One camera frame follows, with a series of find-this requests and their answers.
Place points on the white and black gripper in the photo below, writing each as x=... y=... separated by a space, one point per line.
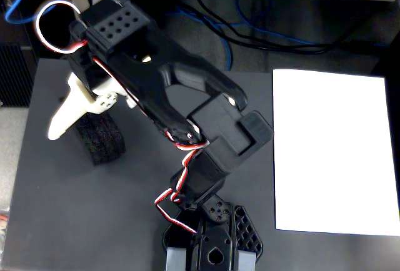
x=82 y=106

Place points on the black foam cube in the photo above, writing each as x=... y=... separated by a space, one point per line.
x=103 y=140

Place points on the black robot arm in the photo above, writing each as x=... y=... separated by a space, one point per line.
x=150 y=74

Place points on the black ribbed case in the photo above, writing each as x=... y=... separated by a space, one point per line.
x=14 y=74

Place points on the grey base clamp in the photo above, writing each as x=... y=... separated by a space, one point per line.
x=247 y=261
x=175 y=260

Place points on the white paper sheet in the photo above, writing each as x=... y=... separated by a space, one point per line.
x=331 y=152

